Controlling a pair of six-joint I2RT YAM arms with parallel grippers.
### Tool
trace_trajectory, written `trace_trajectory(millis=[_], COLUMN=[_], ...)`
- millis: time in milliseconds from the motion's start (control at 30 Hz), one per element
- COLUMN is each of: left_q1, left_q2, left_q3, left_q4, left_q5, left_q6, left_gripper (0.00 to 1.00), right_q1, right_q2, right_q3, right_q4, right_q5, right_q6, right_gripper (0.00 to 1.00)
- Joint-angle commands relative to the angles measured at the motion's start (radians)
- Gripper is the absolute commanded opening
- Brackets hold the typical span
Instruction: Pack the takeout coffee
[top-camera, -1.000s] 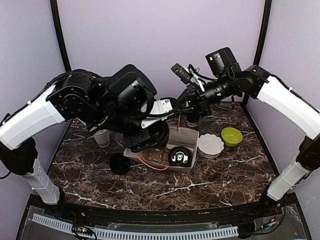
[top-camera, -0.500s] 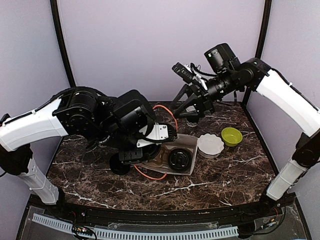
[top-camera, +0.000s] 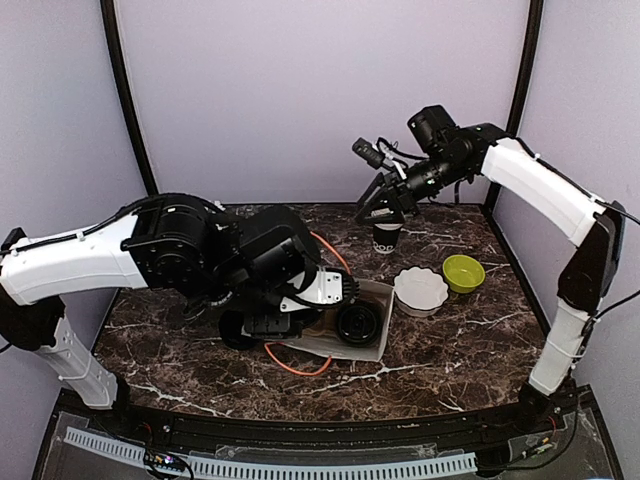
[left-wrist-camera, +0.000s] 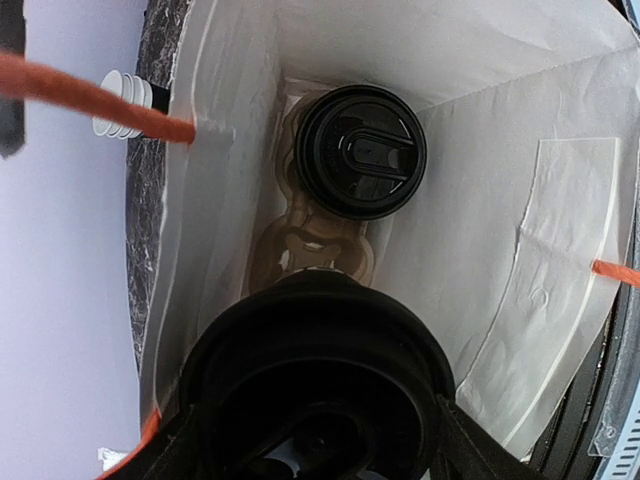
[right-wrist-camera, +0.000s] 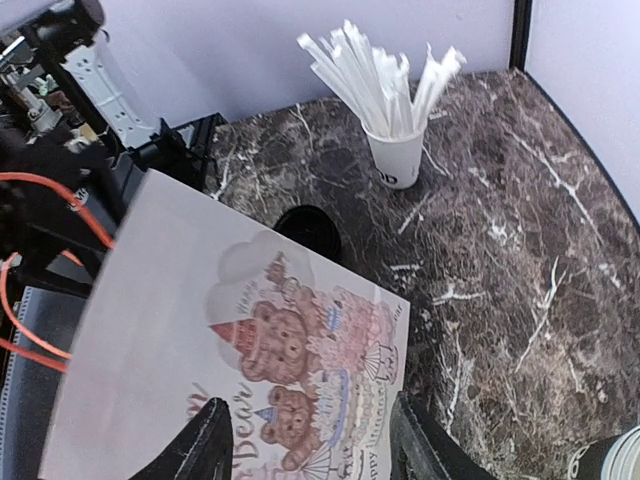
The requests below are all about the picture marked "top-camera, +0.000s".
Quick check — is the left black frame post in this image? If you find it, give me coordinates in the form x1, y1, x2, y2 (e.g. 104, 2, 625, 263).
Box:
100, 0, 159, 195

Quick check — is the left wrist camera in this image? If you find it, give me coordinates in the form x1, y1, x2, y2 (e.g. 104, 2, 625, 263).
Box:
279, 267, 359, 313

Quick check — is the black frame post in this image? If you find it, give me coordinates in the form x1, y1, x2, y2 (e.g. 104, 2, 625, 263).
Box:
482, 0, 545, 206
100, 0, 159, 195

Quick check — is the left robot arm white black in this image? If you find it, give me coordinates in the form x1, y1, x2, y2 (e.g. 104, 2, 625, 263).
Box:
1, 193, 326, 436

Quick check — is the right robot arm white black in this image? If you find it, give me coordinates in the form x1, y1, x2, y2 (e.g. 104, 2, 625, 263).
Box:
352, 121, 632, 397

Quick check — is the green bowl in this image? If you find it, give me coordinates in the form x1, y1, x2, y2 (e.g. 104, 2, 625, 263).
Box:
442, 255, 486, 294

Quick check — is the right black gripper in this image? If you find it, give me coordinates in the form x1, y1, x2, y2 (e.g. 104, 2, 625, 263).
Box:
356, 150, 470, 223

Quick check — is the stack of black cup lids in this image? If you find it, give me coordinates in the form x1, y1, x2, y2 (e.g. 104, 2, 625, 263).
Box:
218, 310, 257, 351

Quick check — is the stack of paper coffee cups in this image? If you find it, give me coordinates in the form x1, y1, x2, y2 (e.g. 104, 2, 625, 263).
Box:
373, 223, 403, 255

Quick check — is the white scalloped dish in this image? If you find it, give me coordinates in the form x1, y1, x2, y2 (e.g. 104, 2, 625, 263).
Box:
393, 267, 449, 318

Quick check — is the right black frame post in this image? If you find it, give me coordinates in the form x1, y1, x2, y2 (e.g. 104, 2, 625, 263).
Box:
482, 0, 545, 206

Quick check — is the white paper gift bag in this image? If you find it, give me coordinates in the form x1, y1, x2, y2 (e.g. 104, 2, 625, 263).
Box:
264, 280, 394, 377

